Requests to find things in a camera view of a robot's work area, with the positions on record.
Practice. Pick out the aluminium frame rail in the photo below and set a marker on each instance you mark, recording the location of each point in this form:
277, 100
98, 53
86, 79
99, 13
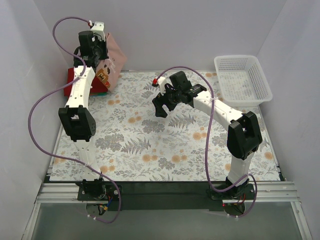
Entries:
267, 191

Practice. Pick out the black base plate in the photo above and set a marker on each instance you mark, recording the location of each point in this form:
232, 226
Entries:
161, 195

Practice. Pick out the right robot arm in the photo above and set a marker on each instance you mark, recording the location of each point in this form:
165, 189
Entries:
243, 131

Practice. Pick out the red folded t shirt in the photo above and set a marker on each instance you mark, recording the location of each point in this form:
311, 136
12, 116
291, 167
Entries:
96, 86

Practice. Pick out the green folded t shirt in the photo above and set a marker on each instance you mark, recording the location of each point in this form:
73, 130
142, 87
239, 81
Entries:
98, 94

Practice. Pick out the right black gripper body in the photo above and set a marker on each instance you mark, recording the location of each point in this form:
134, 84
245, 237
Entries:
163, 103

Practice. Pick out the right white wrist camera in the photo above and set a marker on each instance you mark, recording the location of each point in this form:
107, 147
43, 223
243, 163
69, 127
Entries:
161, 82

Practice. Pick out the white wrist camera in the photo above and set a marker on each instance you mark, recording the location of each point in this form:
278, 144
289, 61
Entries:
161, 82
98, 27

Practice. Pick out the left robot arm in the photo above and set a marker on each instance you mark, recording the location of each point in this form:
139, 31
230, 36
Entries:
77, 121

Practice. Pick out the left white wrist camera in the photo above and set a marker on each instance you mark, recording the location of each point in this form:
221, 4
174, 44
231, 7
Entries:
98, 27

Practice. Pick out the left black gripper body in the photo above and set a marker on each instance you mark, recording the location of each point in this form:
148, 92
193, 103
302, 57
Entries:
100, 53

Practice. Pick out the pink t shirt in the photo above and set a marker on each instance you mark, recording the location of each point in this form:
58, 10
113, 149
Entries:
108, 70

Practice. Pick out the white plastic basket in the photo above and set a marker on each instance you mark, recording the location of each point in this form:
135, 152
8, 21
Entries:
242, 80

